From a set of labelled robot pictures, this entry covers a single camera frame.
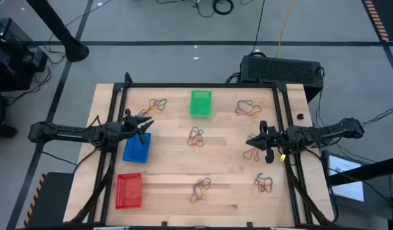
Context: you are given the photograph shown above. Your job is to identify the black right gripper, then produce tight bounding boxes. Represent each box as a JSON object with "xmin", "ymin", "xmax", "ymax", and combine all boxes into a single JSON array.
[{"xmin": 245, "ymin": 120, "xmax": 285, "ymax": 164}]

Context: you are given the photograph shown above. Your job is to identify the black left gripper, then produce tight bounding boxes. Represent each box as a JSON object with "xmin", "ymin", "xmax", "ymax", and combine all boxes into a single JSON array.
[{"xmin": 120, "ymin": 107, "xmax": 155, "ymax": 145}]

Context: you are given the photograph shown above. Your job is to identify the green plastic basket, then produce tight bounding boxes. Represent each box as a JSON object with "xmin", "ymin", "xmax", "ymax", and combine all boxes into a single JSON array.
[{"xmin": 189, "ymin": 90, "xmax": 213, "ymax": 118}]

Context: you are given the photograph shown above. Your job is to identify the blue plastic basket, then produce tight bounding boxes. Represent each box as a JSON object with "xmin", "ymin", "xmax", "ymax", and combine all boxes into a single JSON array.
[{"xmin": 122, "ymin": 132, "xmax": 152, "ymax": 164}]

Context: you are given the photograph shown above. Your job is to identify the red plastic basket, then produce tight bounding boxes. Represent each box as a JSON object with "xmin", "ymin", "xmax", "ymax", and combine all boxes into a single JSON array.
[{"xmin": 115, "ymin": 172, "xmax": 143, "ymax": 210}]

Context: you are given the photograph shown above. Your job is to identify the black mesh computer case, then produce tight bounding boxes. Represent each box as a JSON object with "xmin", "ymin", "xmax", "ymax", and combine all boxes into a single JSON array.
[{"xmin": 240, "ymin": 54, "xmax": 325, "ymax": 104}]

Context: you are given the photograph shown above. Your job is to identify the black pole stand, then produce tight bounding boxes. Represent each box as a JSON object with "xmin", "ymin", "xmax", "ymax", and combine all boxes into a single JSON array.
[{"xmin": 25, "ymin": 0, "xmax": 90, "ymax": 63}]

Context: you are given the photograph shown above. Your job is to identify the computer monitor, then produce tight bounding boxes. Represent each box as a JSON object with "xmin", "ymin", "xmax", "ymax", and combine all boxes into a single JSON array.
[{"xmin": 320, "ymin": 149, "xmax": 366, "ymax": 204}]

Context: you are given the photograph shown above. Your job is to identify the black mat hazard stripes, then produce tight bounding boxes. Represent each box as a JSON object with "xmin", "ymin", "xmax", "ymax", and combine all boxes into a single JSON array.
[
  {"xmin": 362, "ymin": 0, "xmax": 393, "ymax": 42},
  {"xmin": 22, "ymin": 171, "xmax": 75, "ymax": 229}
]

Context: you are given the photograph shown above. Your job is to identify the black bar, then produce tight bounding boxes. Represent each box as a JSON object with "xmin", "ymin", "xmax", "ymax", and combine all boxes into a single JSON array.
[{"xmin": 328, "ymin": 155, "xmax": 393, "ymax": 187}]

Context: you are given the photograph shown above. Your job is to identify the black caster foot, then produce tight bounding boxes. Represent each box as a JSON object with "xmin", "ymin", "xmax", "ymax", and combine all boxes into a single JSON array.
[{"xmin": 0, "ymin": 123, "xmax": 19, "ymax": 140}]

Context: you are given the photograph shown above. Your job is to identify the black equipment rack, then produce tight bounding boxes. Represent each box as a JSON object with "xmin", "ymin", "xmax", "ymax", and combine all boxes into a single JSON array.
[{"xmin": 0, "ymin": 16, "xmax": 49, "ymax": 92}]

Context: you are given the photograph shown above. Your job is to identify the black cable bundle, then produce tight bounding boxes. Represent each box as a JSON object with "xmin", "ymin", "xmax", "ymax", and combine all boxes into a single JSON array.
[
  {"xmin": 314, "ymin": 92, "xmax": 393, "ymax": 167},
  {"xmin": 226, "ymin": 72, "xmax": 242, "ymax": 84},
  {"xmin": 4, "ymin": 31, "xmax": 68, "ymax": 108}
]

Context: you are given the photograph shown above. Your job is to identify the yellow cable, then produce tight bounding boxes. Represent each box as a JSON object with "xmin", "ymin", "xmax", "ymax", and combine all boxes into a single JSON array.
[{"xmin": 275, "ymin": 0, "xmax": 298, "ymax": 59}]

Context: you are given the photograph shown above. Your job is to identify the coiled black cable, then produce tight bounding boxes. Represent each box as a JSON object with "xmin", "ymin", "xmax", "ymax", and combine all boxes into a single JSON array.
[{"xmin": 212, "ymin": 0, "xmax": 235, "ymax": 16}]

